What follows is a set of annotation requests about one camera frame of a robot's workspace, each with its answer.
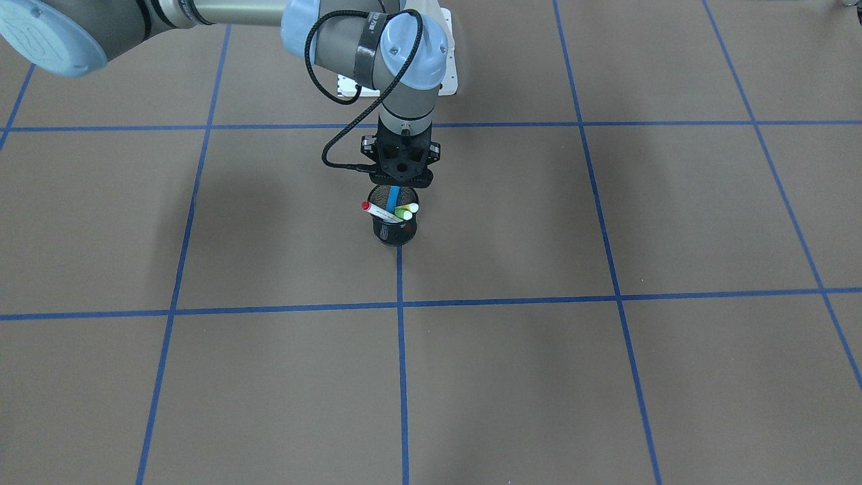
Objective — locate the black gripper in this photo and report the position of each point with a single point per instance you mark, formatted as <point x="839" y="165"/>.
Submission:
<point x="368" y="145"/>

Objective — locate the blue highlighter pen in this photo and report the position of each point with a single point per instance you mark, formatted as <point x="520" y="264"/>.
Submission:
<point x="392" y="198"/>

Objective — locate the white marker red cap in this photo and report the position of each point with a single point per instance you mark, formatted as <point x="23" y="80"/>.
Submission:
<point x="380" y="213"/>

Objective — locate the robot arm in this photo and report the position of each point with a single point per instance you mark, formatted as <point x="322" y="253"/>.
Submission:
<point x="398" y="48"/>

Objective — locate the yellow highlighter pen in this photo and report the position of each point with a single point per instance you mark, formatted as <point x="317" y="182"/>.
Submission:
<point x="410" y="207"/>

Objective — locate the black mesh pen cup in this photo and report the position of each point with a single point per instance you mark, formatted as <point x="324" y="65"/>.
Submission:
<point x="393" y="234"/>

